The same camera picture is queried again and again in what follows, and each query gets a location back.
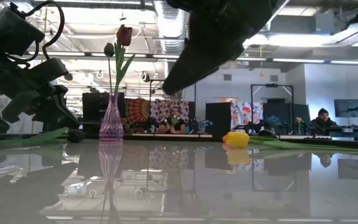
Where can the dark purple artificial tulip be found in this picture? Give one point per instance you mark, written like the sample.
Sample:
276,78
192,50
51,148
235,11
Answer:
76,136
109,49

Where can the black partition panel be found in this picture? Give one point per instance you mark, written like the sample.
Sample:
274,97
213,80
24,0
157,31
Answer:
217,118
92,109

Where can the dark red artificial tulip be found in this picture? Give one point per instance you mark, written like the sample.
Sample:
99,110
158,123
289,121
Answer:
124,35

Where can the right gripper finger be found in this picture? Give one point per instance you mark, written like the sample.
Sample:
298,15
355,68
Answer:
197,62

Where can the red white patterned cloth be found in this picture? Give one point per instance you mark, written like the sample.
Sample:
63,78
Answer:
163,109

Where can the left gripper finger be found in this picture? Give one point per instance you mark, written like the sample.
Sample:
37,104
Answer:
57,112
22,105

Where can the pink flowers in vase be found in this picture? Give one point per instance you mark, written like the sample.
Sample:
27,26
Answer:
298,119

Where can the dark computer monitor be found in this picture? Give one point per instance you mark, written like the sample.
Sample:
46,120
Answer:
350,107

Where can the orange mandala tapestry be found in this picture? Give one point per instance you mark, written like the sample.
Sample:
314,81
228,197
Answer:
137,110

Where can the black metal rig frame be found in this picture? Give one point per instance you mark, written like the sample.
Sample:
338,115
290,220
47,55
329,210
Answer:
150,102
272,85

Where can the white colourful print cloth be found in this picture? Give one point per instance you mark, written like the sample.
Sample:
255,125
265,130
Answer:
244,113

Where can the silver ribbed air duct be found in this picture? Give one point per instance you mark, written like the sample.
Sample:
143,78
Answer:
169,28

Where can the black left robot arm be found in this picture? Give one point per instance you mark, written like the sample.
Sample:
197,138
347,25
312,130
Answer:
11,31

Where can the pink ribbed glass vase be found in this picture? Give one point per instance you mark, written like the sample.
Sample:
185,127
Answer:
111,124

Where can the black metal table frame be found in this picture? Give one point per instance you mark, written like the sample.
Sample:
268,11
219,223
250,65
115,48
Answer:
182,139

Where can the yellow artificial tulip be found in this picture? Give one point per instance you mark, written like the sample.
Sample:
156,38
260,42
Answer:
237,140

